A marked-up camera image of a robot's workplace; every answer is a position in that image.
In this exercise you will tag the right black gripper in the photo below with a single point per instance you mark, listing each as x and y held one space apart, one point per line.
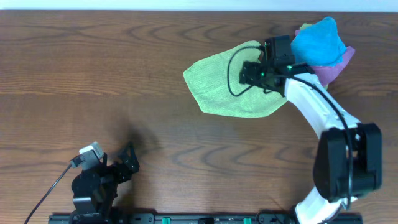
249 74

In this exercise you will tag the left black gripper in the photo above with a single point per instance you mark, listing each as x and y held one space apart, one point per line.
120 171

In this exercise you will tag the green microfiber cloth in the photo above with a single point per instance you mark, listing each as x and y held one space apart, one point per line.
213 80

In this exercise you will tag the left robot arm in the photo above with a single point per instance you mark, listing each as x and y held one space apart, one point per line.
95 189

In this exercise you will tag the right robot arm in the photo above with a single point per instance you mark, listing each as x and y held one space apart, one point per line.
348 163

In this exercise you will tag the blue microfiber cloth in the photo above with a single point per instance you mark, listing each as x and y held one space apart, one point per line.
319 44

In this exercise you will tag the yellow-green cloth at bottom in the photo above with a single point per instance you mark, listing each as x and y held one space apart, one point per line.
305 26

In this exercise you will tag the purple microfiber cloth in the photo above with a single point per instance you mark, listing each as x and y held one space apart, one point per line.
328 74

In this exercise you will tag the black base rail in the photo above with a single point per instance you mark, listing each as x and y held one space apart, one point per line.
263 218

